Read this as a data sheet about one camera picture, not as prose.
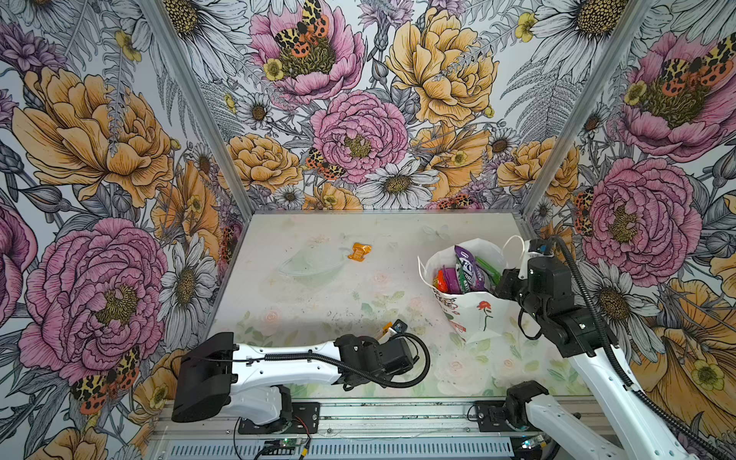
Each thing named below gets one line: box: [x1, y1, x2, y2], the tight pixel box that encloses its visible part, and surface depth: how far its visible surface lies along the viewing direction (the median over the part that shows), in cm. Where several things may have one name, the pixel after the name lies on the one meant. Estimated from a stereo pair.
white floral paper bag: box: [417, 234, 526, 345], surface depth 79 cm
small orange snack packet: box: [346, 242, 373, 262], surface depth 110 cm
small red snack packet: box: [433, 269, 450, 293], surface depth 81 cm
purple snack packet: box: [454, 245, 491, 293], surface depth 78 cm
